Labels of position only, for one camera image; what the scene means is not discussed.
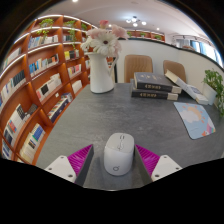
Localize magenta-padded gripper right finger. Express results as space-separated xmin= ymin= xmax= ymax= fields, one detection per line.
xmin=134 ymin=143 xmax=183 ymax=186

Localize green plant in white pot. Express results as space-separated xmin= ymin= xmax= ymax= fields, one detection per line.
xmin=201 ymin=69 xmax=224 ymax=118

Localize thick white book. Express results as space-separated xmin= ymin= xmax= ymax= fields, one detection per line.
xmin=164 ymin=69 xmax=194 ymax=94

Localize white computer mouse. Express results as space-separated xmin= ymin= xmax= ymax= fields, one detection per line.
xmin=103 ymin=132 xmax=136 ymax=177

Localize window with curtains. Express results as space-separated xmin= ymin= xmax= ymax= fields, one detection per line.
xmin=173 ymin=34 xmax=224 ymax=67

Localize white pitcher vase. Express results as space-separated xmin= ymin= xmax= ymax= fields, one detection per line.
xmin=84 ymin=51 xmax=119 ymax=94

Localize blue and white book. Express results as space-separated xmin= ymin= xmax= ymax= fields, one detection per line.
xmin=184 ymin=84 xmax=210 ymax=106

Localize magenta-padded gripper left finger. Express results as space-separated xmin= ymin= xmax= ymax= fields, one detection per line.
xmin=44 ymin=143 xmax=95 ymax=188

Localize pink and white flower bouquet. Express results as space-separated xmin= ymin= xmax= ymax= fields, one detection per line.
xmin=80 ymin=19 xmax=129 ymax=61

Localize tan upholstered chair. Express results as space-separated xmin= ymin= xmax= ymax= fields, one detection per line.
xmin=123 ymin=54 xmax=154 ymax=84
xmin=162 ymin=59 xmax=188 ymax=84

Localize cloud and sun mouse pad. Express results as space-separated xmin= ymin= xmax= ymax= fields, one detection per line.
xmin=173 ymin=101 xmax=217 ymax=140

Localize ceiling light cluster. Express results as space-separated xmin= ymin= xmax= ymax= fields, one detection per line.
xmin=125 ymin=15 xmax=148 ymax=28

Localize tall wooden bookshelf unit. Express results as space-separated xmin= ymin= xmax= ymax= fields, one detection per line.
xmin=0 ymin=14 xmax=98 ymax=166

